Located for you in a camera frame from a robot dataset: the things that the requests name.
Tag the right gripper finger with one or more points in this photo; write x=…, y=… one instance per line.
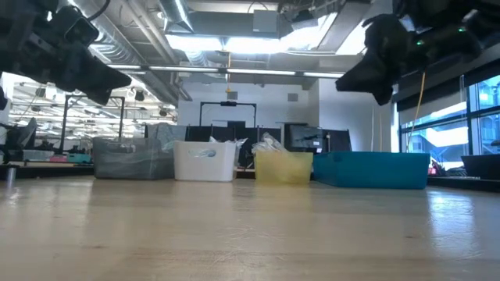
x=383, y=95
x=363, y=76

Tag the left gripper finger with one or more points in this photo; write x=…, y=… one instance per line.
x=105, y=76
x=99, y=97

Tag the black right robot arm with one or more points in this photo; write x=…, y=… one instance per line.
x=453, y=11

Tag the black spotlight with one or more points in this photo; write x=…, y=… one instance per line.
x=139, y=95

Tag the teal small box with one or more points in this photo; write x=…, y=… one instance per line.
x=79, y=158

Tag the grey transparent plastic bin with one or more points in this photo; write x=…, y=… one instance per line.
x=129, y=158

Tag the large window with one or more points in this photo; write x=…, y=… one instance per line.
x=441, y=136

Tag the pink small box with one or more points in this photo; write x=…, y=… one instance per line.
x=58, y=159

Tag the teal plastic bin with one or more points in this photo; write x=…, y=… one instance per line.
x=371, y=169

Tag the grey fabric cover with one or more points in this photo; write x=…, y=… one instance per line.
x=168, y=132

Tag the black monitor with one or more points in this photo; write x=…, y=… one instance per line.
x=306, y=136

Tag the wooden desk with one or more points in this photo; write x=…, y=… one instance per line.
x=39, y=164

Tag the long ceiling light strip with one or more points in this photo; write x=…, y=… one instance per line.
x=258, y=72

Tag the dark navy tray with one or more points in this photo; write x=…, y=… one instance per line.
x=482, y=166

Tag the yellow plastic bin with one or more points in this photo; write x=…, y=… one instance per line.
x=283, y=168

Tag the white plastic bin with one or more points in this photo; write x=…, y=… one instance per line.
x=205, y=166

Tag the black tripod frame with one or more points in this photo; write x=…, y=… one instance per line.
x=64, y=125

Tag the flat metal ceiling duct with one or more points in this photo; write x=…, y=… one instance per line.
x=351, y=31

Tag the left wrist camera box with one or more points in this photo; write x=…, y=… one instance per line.
x=76, y=25

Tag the black gantry frame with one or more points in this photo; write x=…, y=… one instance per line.
x=228, y=104

